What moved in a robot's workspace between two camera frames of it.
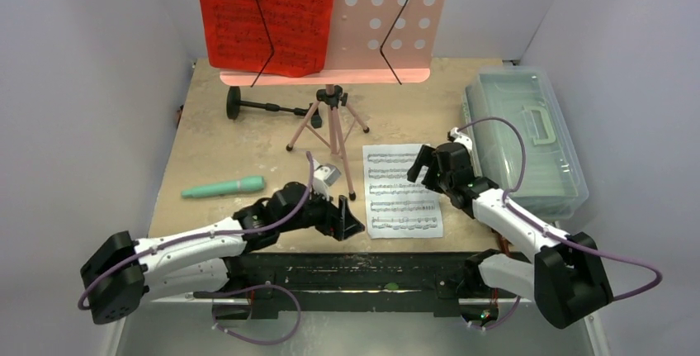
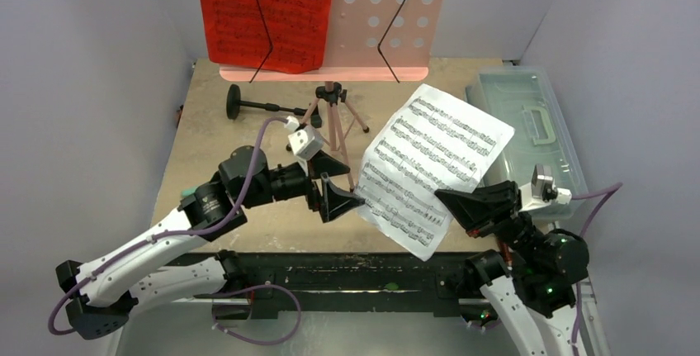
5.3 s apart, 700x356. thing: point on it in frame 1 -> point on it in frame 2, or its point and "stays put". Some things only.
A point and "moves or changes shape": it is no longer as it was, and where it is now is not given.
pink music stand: [395, 16] stays put
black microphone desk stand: [234, 105] stays put
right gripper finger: [425, 158] -> [487, 202]
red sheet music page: [267, 16] stays put
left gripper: [338, 221] -> [334, 200]
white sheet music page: [397, 207] moves or changes shape
